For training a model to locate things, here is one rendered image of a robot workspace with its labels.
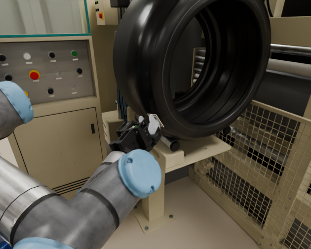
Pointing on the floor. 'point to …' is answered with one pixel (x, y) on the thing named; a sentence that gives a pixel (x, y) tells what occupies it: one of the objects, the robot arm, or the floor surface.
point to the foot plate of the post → (168, 217)
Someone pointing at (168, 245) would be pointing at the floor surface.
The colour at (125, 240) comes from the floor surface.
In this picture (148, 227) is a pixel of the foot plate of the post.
